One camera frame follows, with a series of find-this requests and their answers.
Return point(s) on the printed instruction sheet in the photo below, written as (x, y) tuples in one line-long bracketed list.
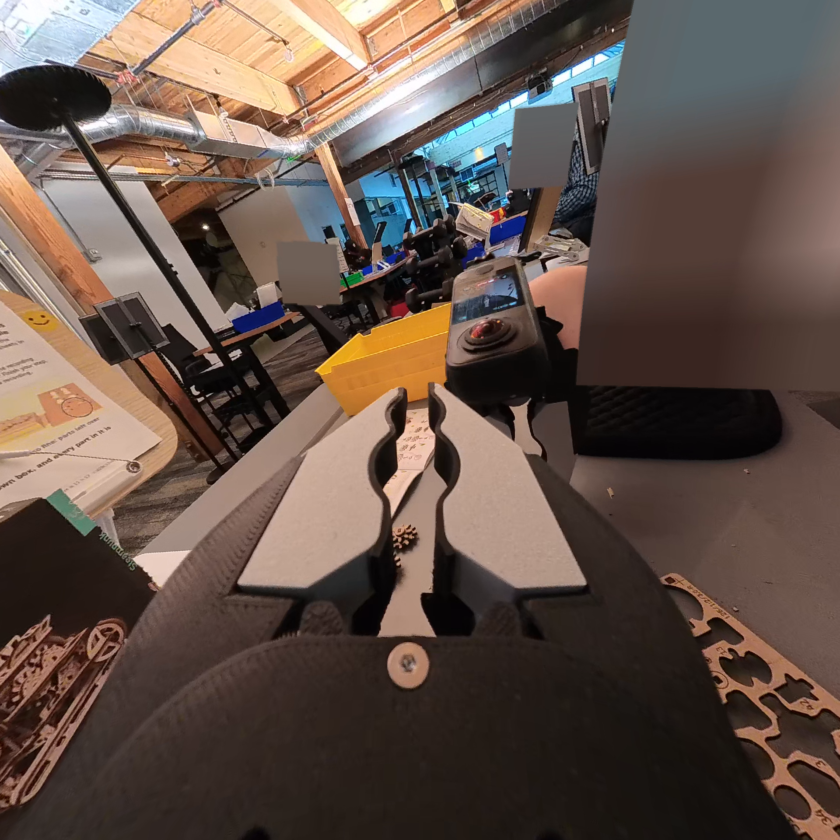
[(39, 394)]

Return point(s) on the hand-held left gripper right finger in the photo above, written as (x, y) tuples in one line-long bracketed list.
[(512, 525)]

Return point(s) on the black quilted wrist rest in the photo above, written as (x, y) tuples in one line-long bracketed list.
[(689, 420)]

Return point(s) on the black pole stand with disc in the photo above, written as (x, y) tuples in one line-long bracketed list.
[(56, 98)]

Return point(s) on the silver rectangular duct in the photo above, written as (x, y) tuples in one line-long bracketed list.
[(59, 26)]

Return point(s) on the instruction booklet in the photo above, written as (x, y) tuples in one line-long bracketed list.
[(413, 439)]

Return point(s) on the blue storage bin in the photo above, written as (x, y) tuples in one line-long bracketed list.
[(256, 321)]

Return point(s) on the wooden sign board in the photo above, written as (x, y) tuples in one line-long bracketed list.
[(65, 328)]

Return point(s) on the black dumbbell rack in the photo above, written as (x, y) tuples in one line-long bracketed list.
[(433, 262)]

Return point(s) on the wooden gear with patterned cutouts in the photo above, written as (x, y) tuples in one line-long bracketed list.
[(401, 533)]

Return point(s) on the black model kit box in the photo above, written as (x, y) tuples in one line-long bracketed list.
[(52, 571)]

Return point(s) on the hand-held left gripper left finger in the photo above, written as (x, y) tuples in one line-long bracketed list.
[(308, 525)]

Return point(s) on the yellow plastic bin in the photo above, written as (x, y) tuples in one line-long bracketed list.
[(380, 361)]

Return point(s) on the grey clamped panel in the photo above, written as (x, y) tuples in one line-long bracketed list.
[(128, 325), (594, 124)]

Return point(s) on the black office chair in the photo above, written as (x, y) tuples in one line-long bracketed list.
[(216, 387)]

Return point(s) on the yellow smiley sticker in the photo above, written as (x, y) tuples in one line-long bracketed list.
[(38, 319)]

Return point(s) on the silver spiral duct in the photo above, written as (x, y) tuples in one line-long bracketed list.
[(151, 124)]

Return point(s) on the person's right forearm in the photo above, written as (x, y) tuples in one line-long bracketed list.
[(564, 302)]

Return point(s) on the wooden cutout sheet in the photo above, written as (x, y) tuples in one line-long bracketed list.
[(695, 600)]

